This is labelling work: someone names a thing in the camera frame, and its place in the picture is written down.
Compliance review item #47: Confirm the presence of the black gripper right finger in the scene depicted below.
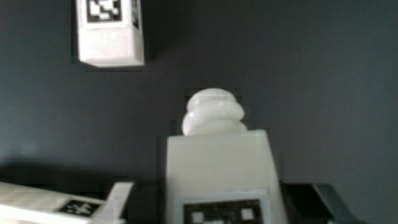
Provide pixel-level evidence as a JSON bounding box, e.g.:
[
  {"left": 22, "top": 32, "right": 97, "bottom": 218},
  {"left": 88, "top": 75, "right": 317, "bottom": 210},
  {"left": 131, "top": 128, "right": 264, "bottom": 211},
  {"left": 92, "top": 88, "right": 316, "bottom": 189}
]
[{"left": 282, "top": 183, "right": 367, "bottom": 224}]

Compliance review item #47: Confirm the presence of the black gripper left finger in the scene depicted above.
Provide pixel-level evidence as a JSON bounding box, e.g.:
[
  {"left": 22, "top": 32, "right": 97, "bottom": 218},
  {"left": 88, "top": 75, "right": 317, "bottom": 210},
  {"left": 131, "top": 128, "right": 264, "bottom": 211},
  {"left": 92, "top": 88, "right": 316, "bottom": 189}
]
[{"left": 102, "top": 181, "right": 156, "bottom": 224}]

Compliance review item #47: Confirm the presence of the white table leg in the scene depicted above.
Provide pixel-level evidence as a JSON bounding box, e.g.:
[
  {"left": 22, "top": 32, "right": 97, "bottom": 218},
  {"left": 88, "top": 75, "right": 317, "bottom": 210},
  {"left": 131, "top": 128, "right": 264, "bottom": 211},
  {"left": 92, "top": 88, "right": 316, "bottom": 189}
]
[
  {"left": 74, "top": 0, "right": 145, "bottom": 68},
  {"left": 165, "top": 88, "right": 287, "bottom": 224}
]

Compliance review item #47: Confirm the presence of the white square table top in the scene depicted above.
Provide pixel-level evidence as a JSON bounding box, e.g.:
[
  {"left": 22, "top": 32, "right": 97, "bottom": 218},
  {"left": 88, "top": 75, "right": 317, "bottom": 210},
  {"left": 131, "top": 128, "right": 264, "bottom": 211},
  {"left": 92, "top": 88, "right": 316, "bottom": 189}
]
[{"left": 0, "top": 182, "right": 106, "bottom": 224}]

